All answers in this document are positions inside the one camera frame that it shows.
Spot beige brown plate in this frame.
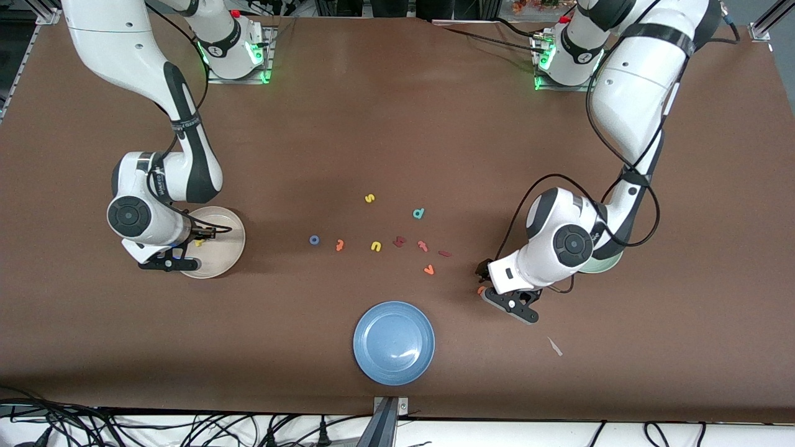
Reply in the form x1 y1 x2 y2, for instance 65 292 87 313
177 206 247 279

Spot blue plate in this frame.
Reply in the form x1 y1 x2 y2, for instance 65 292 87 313
353 301 435 386

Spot green plate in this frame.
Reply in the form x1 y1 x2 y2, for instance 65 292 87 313
578 248 625 274

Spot brown table cover sheet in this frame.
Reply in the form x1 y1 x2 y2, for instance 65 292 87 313
0 9 795 424

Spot orange artificial flowers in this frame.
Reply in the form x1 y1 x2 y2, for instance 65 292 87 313
512 0 575 14

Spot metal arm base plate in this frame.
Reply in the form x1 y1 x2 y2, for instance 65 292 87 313
533 31 600 93
207 28 274 84

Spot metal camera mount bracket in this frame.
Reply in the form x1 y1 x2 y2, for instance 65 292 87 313
355 396 409 447

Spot tangled black cable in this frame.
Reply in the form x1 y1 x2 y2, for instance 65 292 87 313
0 385 261 447

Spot black table cable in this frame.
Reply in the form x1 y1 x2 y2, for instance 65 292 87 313
435 19 548 53

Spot aluminium frame profile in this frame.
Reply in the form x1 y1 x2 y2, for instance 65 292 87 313
748 0 795 43
0 0 63 125

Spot black frame structure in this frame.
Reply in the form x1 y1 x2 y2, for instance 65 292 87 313
314 0 497 19

